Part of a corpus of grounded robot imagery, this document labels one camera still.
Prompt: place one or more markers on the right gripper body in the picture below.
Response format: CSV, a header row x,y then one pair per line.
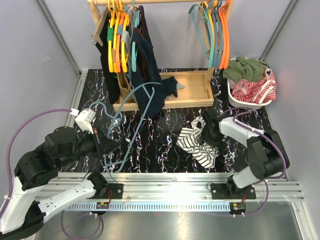
x,y
214,139

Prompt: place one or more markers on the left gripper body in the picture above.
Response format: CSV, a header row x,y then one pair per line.
x,y
97,139

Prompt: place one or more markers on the black white striped tank top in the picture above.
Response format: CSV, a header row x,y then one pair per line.
x,y
189,140

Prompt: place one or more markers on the blue grey hanger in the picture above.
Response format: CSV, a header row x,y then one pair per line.
x,y
128,125

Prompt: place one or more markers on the red striped tank top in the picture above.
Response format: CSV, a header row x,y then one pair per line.
x,y
259,92

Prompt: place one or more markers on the teal hanger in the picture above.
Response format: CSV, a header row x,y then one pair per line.
x,y
196,18

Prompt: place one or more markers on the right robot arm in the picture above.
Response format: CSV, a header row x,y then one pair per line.
x,y
266,153

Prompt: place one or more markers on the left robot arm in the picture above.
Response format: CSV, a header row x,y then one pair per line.
x,y
23,215

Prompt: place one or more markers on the yellow hanger left group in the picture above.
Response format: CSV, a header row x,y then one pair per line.
x,y
113,7

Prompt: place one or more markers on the orange empty hanger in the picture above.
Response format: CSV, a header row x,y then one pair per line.
x,y
226,36

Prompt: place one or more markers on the black marble mat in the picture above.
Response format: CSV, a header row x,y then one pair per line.
x,y
155,148

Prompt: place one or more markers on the white laundry basket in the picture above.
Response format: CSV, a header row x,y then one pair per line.
x,y
236,103

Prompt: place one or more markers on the wooden clothes rack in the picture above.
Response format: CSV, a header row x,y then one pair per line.
x,y
196,91

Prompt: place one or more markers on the black garment on rack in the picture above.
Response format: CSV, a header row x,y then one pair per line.
x,y
111,79

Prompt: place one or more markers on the tan garment on rack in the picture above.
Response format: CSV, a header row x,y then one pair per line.
x,y
123,84

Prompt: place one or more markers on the navy garment on rack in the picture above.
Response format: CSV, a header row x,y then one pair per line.
x,y
147,70

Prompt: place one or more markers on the olive green shirt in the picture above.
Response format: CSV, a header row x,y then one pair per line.
x,y
242,68

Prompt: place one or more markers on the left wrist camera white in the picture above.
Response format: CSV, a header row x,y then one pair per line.
x,y
84,119

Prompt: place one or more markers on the aluminium rail base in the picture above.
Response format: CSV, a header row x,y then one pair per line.
x,y
185,192

